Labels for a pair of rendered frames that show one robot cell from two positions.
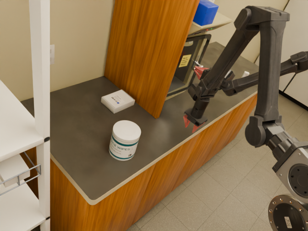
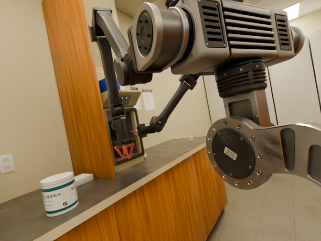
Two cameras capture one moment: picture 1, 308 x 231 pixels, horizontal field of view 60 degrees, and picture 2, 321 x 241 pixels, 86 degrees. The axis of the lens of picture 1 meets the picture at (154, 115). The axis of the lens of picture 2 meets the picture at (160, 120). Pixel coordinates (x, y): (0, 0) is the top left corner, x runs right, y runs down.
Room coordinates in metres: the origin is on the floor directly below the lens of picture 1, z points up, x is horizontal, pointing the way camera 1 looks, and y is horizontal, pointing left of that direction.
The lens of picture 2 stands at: (0.16, -0.47, 1.26)
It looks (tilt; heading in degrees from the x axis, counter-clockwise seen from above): 0 degrees down; 5
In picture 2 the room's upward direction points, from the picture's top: 10 degrees counter-clockwise
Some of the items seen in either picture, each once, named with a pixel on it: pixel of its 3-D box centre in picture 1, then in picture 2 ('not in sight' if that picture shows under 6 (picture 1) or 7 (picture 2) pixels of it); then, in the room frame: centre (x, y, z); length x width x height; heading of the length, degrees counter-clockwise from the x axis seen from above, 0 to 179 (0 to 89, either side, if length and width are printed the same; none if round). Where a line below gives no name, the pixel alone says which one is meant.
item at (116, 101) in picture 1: (118, 101); (77, 180); (1.24, 0.23, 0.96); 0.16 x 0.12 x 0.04; 148
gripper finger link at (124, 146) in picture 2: (194, 123); (126, 149); (1.03, -0.20, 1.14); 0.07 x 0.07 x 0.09; 58
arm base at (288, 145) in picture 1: (286, 148); (142, 55); (0.65, -0.41, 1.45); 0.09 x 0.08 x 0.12; 122
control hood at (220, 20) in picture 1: (206, 27); (123, 98); (1.43, -0.12, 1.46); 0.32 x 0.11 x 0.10; 148
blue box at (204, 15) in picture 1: (202, 11); (109, 85); (1.35, -0.06, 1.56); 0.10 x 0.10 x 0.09; 58
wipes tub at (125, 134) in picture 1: (124, 140); (59, 192); (0.89, 0.10, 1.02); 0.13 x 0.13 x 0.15
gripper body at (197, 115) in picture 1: (197, 112); (122, 136); (1.03, -0.19, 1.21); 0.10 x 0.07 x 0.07; 58
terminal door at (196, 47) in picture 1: (184, 67); (125, 134); (1.46, -0.08, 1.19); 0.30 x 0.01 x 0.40; 144
